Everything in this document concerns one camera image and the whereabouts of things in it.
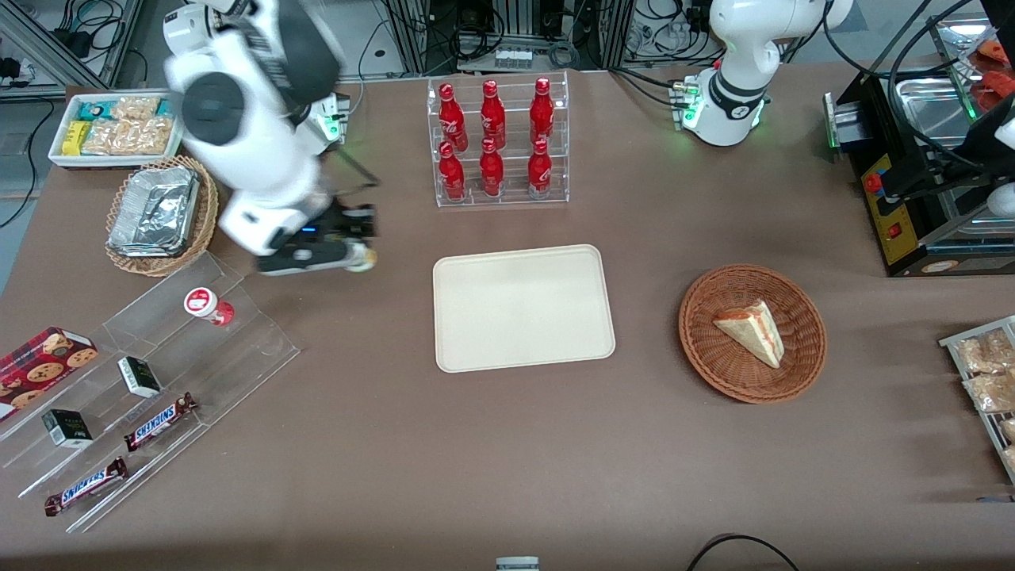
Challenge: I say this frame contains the red plaid cookie box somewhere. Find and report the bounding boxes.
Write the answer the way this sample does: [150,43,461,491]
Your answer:
[0,327,100,421]

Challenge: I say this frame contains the wrapped triangle sandwich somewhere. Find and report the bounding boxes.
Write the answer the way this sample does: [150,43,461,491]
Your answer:
[712,299,787,370]

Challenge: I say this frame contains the clear snack bag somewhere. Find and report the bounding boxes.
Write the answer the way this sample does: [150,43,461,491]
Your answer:
[963,371,1015,414]
[955,328,1015,376]

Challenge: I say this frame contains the red lid yogurt cup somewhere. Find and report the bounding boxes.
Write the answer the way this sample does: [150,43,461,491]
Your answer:
[183,287,236,328]

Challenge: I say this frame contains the small black box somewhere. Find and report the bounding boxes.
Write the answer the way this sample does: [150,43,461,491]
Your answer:
[40,408,94,450]
[117,356,163,400]

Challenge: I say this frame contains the clear acrylic stepped display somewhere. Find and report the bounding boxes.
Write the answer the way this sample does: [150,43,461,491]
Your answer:
[0,252,301,535]

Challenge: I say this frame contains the stacked foil trays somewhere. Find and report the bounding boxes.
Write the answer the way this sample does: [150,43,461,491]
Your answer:
[109,165,201,259]

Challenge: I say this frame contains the white plastic bin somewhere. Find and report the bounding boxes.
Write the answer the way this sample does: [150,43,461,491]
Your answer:
[48,91,190,171]

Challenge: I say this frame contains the black cable loop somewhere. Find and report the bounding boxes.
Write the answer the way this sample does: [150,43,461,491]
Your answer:
[685,534,801,571]

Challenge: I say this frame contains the snickers chocolate bar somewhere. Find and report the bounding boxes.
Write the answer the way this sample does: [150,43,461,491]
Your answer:
[123,392,200,454]
[43,456,129,518]

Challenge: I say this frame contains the beige plastic tray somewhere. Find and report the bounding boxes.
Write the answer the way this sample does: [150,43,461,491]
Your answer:
[432,244,617,374]

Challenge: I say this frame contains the thick black cable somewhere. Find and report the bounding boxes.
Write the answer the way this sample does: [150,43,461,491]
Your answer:
[886,0,965,172]

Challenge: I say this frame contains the clear acrylic bottle rack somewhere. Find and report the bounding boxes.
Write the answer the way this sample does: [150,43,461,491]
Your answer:
[427,71,571,209]

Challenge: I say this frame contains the clear container with red food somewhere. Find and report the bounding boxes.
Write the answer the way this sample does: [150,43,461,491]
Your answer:
[933,13,1015,120]

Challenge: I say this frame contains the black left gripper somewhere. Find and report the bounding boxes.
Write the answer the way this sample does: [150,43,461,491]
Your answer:
[882,148,994,199]

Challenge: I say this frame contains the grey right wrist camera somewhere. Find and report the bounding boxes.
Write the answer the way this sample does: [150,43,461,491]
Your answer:
[256,240,370,277]

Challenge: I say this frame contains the black sealing machine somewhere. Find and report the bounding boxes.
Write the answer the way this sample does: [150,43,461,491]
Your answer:
[823,70,1015,278]

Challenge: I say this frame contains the grey wire rack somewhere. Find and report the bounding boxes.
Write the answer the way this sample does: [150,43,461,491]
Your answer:
[939,315,1015,487]

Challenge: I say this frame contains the red cola bottle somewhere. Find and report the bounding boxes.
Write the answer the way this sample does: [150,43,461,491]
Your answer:
[438,82,468,152]
[527,139,554,200]
[438,141,467,202]
[480,79,508,150]
[529,77,556,146]
[478,138,506,198]

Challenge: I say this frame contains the stainless steel tray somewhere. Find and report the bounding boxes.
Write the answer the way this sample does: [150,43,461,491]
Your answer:
[894,75,981,151]

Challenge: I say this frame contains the clear rice cracker bag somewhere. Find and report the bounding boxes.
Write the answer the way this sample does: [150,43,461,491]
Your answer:
[82,96,177,157]

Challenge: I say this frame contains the light wicker basket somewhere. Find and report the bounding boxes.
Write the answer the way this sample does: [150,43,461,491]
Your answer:
[105,155,220,278]

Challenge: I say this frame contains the round brown wicker basket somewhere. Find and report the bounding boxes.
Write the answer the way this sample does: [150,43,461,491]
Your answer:
[678,264,828,404]

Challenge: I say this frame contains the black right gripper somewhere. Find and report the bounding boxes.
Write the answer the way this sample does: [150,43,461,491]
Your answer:
[304,204,379,243]

